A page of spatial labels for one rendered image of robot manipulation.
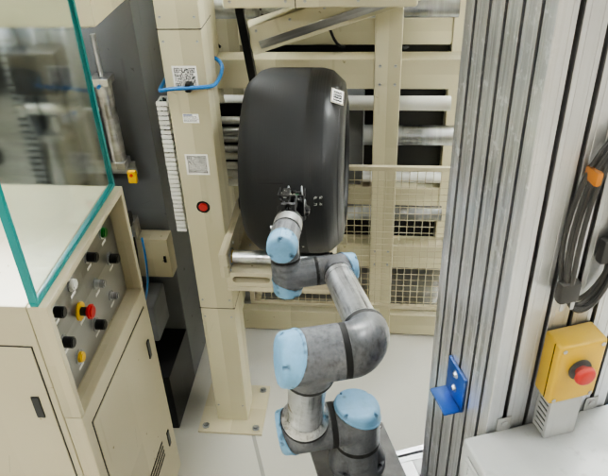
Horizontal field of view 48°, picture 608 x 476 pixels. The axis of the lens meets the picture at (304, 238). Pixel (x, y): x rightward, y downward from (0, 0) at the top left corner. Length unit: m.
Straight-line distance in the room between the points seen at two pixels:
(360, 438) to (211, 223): 0.94
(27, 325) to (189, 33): 0.92
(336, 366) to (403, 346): 1.95
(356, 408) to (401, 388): 1.36
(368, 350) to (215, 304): 1.27
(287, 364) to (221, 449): 1.60
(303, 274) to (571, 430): 0.72
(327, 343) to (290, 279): 0.39
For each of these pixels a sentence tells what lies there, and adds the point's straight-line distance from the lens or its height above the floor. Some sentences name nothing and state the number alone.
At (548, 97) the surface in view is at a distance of 0.98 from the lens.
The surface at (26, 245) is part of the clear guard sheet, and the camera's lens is 1.63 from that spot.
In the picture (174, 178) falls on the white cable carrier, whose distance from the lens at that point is 2.31.
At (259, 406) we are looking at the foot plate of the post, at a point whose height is 0.01.
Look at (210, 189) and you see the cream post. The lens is 2.28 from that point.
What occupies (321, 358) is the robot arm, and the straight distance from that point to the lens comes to 1.36.
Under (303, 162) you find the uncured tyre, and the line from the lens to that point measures 1.97.
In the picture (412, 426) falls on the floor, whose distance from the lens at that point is 2.98.
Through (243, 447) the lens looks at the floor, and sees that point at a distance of 2.92.
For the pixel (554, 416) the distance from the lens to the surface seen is 1.35.
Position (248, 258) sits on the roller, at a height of 0.91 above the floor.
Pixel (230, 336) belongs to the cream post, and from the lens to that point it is 2.66.
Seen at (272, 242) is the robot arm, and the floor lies 1.32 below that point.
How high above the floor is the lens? 2.26
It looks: 34 degrees down
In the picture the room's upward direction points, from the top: 2 degrees counter-clockwise
